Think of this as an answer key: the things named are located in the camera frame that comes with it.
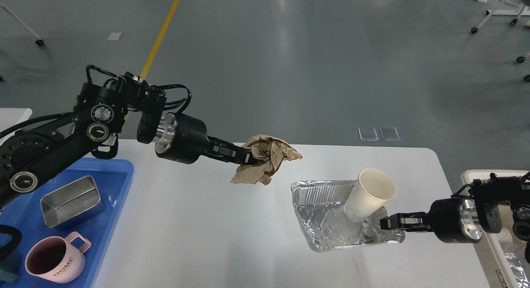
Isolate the cream plastic bin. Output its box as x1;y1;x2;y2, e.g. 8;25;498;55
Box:
460;169;530;288

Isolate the pink ribbed mug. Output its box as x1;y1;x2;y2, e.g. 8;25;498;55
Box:
24;231;92;284

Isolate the white wheeled frame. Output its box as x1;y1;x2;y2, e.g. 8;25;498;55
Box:
466;0;529;87

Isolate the clear floor plate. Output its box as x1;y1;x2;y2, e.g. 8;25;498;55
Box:
358;127;379;141
379;127;400;141

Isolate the white paper cup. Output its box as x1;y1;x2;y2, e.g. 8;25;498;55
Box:
343;168;397;223

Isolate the brown paper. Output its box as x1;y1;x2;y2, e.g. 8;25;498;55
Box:
230;134;303;186

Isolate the stainless steel rectangular container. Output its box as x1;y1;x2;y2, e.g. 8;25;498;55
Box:
40;175;105;230

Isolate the crumpled foil in bin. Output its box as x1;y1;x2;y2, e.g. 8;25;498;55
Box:
501;243;530;288

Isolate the white side table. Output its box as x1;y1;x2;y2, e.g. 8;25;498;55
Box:
0;107;33;131

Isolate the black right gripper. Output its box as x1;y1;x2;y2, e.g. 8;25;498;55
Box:
379;198;484;243

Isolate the aluminium foil tray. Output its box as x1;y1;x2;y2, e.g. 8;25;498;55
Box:
290;180;405;252

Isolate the clear floor plate left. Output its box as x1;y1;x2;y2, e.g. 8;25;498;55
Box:
358;127;379;141

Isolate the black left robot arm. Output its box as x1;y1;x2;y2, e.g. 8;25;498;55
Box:
0;65;258;209

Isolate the clear floor plate right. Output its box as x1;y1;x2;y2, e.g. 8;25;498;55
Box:
379;127;400;141

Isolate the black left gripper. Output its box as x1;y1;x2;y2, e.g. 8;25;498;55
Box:
154;112;256;165

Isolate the blue plastic tray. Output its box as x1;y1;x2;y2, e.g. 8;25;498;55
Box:
1;158;134;288

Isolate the teal sponge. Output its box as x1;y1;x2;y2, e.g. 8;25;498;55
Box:
0;252;21;283

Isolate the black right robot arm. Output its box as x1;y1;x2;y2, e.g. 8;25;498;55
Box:
379;172;530;243

